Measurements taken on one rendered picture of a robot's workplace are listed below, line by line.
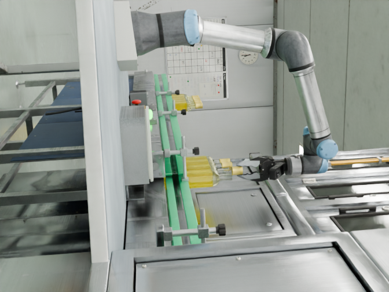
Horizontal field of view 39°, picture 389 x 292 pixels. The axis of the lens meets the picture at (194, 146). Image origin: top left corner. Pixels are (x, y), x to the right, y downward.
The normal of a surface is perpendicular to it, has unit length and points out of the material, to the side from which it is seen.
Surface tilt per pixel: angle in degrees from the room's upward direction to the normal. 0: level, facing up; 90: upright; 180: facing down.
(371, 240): 90
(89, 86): 90
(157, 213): 90
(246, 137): 90
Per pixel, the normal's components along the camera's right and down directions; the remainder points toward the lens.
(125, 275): -0.04, -0.95
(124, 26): 0.07, -0.04
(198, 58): 0.09, 0.29
